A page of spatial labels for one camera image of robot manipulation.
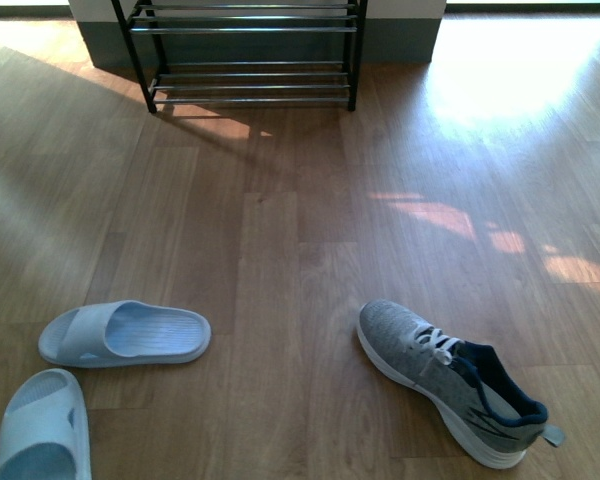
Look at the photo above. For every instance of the light blue slide slipper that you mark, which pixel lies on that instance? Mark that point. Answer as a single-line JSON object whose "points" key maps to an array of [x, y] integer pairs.
{"points": [[44, 432], [124, 333]]}

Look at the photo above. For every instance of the grey knit sneaker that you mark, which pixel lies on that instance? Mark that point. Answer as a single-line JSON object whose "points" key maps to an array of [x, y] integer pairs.
{"points": [[484, 410]]}

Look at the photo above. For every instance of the black metal shoe rack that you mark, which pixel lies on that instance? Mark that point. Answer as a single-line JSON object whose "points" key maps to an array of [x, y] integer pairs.
{"points": [[259, 53]]}

